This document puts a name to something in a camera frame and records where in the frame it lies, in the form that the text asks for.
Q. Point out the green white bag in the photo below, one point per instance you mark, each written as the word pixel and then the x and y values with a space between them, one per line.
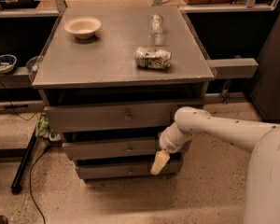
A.
pixel 43 129

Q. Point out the grey side shelf block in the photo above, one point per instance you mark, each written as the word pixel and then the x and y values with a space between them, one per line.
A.
pixel 233 68

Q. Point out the beige bowl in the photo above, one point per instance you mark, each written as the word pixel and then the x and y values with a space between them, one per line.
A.
pixel 83 27

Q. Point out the grey left counter shelf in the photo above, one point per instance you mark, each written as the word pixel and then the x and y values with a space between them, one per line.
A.
pixel 17 79

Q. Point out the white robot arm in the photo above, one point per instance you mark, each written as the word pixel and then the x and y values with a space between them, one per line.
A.
pixel 260 139

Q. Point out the blue patterned bowl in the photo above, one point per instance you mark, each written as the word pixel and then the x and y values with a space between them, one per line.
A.
pixel 7 63

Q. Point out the clear glass bowl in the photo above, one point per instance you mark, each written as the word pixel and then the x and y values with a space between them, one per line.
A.
pixel 34 63

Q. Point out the grey drawer cabinet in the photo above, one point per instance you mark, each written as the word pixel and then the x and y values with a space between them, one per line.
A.
pixel 102 69

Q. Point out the clear plastic bottle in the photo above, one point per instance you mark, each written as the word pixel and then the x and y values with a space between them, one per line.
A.
pixel 156 29

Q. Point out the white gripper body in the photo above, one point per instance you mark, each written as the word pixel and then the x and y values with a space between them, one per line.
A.
pixel 165 143

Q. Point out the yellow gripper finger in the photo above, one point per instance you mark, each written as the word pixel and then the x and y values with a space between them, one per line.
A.
pixel 161 159

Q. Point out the grey top drawer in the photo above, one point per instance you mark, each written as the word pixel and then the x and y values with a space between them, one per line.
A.
pixel 114 116

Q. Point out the black pole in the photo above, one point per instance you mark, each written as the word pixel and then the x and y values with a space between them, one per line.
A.
pixel 16 184

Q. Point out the crushed green white can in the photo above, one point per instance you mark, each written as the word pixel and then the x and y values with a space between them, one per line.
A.
pixel 153 58

